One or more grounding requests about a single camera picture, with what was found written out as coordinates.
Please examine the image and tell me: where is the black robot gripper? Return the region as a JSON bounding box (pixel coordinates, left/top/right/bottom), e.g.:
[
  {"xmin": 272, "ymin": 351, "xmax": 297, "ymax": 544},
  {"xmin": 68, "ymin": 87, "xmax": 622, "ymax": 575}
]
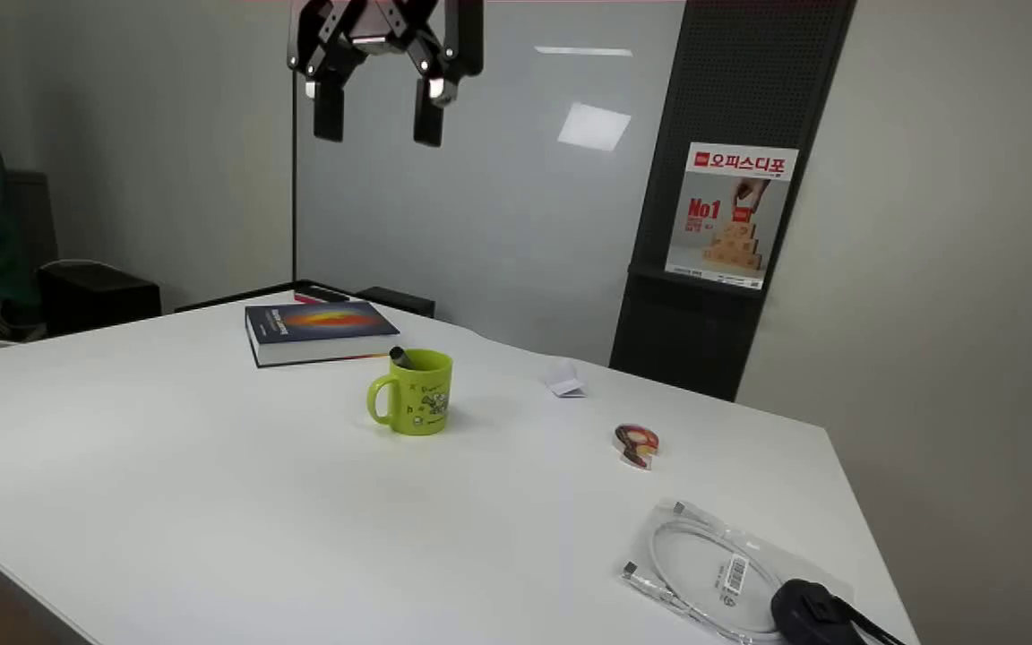
[{"xmin": 291, "ymin": 0, "xmax": 485, "ymax": 147}]

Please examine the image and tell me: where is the glass partition panel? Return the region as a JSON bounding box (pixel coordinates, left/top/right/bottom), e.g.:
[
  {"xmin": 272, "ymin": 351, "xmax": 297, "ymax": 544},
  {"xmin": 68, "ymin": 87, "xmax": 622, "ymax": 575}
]
[{"xmin": 295, "ymin": 0, "xmax": 684, "ymax": 362}]

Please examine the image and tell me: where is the dark blue hardcover book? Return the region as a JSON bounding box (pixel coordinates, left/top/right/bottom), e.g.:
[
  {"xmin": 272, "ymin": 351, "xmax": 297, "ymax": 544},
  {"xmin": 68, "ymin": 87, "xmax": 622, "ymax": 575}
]
[{"xmin": 245, "ymin": 299, "xmax": 396, "ymax": 369}]

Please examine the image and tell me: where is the yellow-green ceramic mug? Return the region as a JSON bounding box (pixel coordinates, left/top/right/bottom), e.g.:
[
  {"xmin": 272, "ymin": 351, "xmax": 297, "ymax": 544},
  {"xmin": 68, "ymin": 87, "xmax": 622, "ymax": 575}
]
[{"xmin": 364, "ymin": 346, "xmax": 450, "ymax": 437}]

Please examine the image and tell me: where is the small white paper piece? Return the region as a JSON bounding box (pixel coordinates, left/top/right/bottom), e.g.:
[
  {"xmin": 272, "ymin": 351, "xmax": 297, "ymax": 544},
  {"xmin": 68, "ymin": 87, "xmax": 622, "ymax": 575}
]
[{"xmin": 545, "ymin": 362, "xmax": 579, "ymax": 399}]

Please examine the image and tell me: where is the red and white poster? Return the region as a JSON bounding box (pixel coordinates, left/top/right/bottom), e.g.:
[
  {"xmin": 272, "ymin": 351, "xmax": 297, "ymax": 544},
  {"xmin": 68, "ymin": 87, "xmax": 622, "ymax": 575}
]
[{"xmin": 664, "ymin": 144, "xmax": 800, "ymax": 290}]

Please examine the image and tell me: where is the dark display stand panel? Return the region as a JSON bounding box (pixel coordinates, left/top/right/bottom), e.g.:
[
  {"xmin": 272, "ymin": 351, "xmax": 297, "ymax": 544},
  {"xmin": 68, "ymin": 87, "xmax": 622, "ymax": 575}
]
[{"xmin": 608, "ymin": 0, "xmax": 855, "ymax": 399}]

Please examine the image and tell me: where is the black chair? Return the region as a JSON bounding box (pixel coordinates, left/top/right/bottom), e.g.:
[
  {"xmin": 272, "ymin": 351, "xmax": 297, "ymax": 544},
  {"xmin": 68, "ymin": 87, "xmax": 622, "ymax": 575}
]
[{"xmin": 5, "ymin": 168, "xmax": 162, "ymax": 333}]

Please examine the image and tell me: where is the black adapter with strap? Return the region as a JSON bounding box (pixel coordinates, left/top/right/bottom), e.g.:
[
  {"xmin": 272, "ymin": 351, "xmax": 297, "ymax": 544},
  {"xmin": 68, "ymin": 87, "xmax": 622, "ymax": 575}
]
[{"xmin": 771, "ymin": 579, "xmax": 902, "ymax": 645}]

